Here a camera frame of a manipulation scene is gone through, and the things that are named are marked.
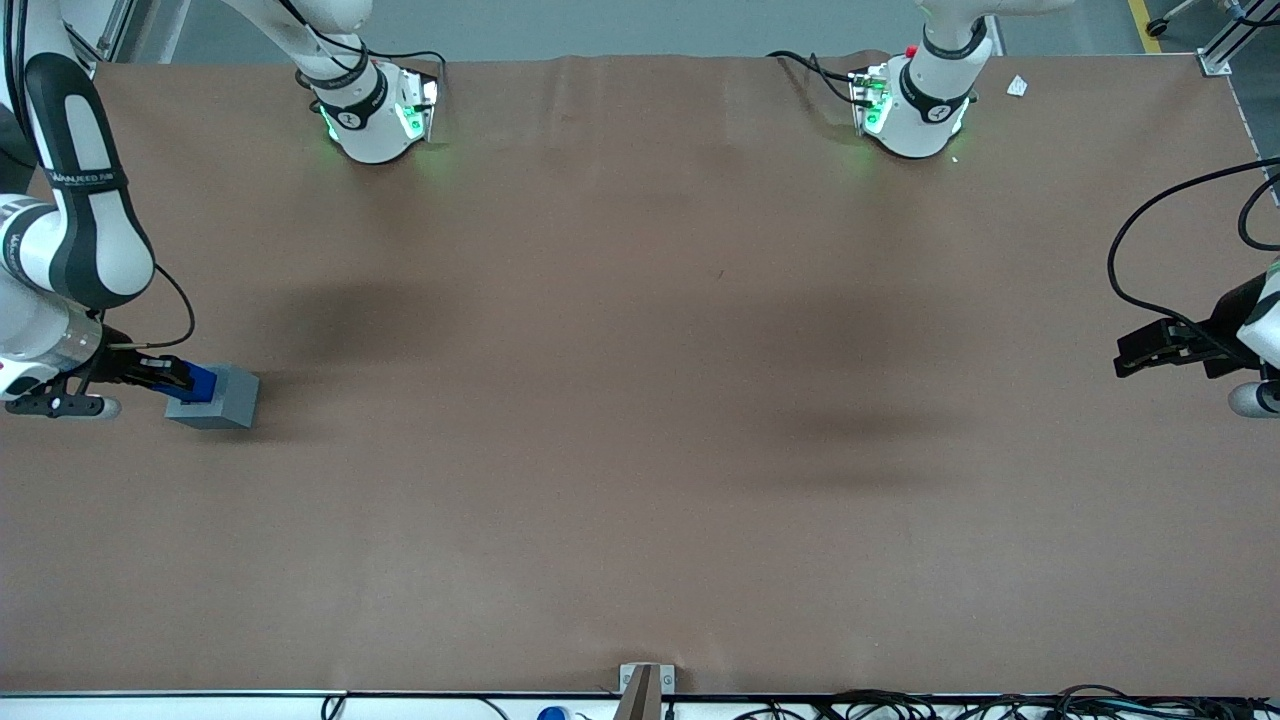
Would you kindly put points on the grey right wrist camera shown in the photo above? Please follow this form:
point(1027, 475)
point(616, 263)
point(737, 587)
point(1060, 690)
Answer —
point(70, 406)

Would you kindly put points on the small white paper scrap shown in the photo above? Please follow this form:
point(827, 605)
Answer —
point(1017, 86)

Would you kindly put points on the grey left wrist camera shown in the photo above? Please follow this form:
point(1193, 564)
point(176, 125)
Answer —
point(1250, 399)

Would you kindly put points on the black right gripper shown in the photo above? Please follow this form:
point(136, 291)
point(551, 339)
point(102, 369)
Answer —
point(118, 366)

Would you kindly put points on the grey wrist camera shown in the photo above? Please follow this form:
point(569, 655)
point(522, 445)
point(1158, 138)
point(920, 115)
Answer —
point(1250, 399)
point(70, 406)

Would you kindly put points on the gray square base block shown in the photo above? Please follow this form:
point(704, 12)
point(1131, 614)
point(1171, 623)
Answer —
point(232, 400)

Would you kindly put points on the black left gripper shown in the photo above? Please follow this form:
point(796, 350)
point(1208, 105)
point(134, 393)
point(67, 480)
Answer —
point(1221, 327)

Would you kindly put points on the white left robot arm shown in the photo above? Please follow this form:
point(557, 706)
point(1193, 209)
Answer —
point(925, 115)

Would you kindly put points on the aluminium frame post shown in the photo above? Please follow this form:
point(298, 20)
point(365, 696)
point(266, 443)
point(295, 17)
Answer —
point(105, 30)
point(1225, 50)

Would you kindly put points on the blue plastic part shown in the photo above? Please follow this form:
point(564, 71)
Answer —
point(205, 383)

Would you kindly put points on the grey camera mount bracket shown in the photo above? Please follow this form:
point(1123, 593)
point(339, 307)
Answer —
point(646, 690)

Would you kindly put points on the brown table mat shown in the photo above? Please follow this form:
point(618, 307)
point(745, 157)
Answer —
point(640, 450)

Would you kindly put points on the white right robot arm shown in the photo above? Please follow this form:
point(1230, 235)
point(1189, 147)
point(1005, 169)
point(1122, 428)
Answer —
point(95, 230)

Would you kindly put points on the black chair caster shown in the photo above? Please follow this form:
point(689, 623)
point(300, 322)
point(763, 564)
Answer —
point(1157, 26)

